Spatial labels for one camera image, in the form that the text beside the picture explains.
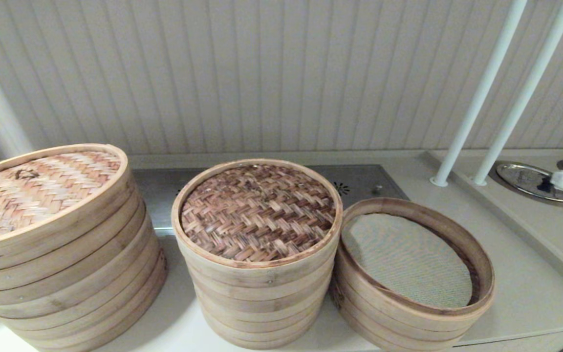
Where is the dark woven bamboo lid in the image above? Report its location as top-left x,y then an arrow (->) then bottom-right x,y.
172,158 -> 344,289

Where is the white steamer liner cloth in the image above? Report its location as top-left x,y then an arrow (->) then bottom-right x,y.
343,213 -> 473,309

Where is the large bamboo steamer stack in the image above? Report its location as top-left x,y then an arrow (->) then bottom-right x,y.
0,196 -> 168,352

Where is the light woven bamboo steamer lid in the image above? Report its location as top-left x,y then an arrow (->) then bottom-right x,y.
0,143 -> 129,275

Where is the round steel sink drain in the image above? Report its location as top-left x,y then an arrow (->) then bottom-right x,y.
488,160 -> 563,209

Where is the stainless steel vent plate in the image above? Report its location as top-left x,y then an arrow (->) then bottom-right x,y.
131,164 -> 409,236

